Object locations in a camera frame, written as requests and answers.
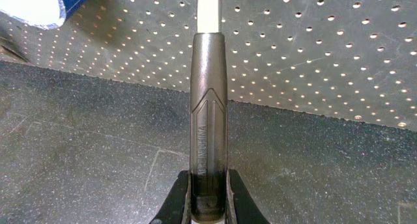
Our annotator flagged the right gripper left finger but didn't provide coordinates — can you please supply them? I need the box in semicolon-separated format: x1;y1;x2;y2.
149;170;192;224

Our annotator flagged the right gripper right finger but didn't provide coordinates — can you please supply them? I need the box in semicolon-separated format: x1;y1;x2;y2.
225;169;271;224

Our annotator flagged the hammer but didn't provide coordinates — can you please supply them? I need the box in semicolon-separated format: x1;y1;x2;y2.
189;0;229;224

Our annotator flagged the roll of blue tape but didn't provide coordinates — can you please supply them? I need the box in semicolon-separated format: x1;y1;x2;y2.
0;0;97;31

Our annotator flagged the black pegboard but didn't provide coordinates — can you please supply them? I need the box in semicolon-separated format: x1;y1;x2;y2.
0;0;417;132

